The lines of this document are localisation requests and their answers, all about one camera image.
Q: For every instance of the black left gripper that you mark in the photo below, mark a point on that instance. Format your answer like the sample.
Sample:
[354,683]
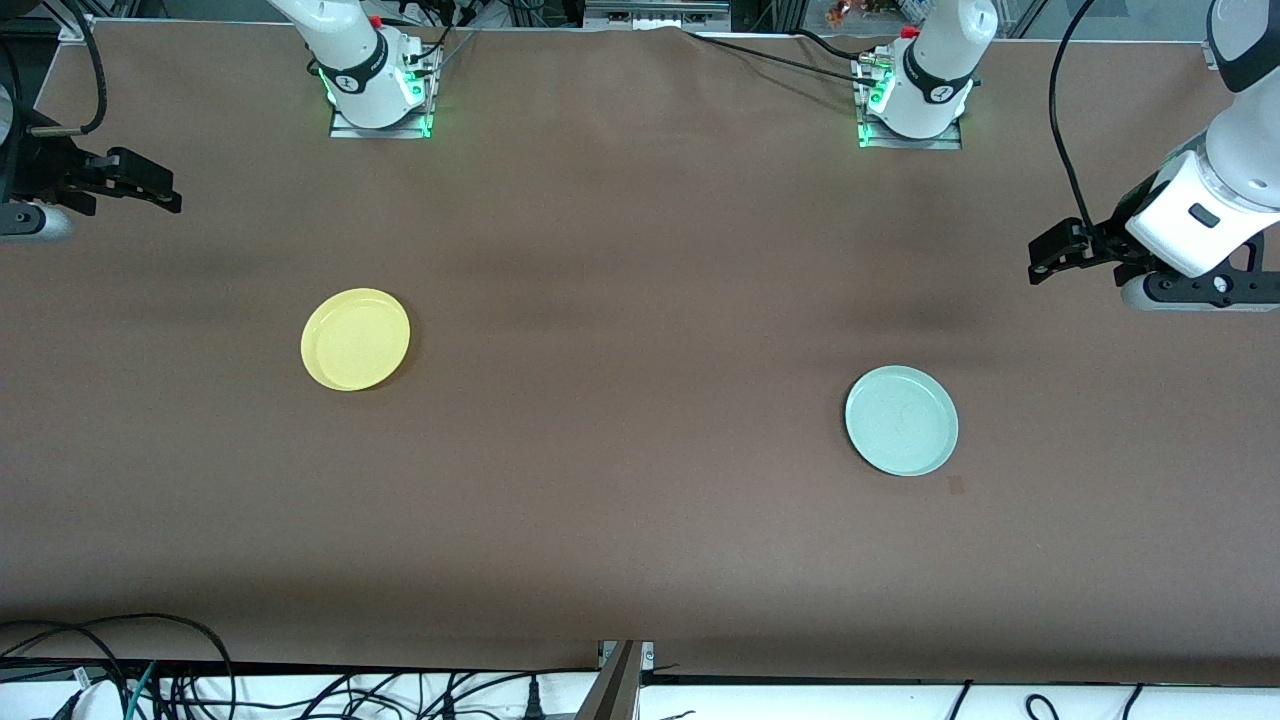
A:
[1112,237]

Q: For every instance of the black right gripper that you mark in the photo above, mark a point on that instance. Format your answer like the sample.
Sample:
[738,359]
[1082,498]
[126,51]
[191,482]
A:
[42,163]

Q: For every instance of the pale green round plate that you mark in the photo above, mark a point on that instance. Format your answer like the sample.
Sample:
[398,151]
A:
[900,420]

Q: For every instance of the yellow round plate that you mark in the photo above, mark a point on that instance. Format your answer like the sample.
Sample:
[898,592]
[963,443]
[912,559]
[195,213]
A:
[355,340]

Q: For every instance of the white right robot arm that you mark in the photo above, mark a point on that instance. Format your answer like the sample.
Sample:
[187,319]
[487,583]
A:
[350,50]

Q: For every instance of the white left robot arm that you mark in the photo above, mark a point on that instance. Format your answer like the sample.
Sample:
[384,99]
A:
[935,70]

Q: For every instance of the metal corner bracket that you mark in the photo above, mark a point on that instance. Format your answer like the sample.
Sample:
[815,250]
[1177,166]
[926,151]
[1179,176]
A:
[1211,55]
[78,25]

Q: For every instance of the aluminium frame profile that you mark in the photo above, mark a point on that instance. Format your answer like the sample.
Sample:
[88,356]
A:
[615,690]

